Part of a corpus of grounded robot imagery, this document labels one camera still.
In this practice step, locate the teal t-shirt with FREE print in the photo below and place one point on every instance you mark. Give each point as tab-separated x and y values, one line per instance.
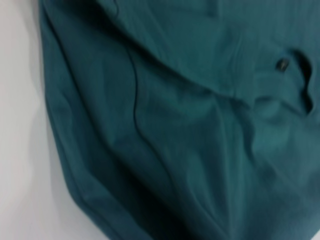
175	125

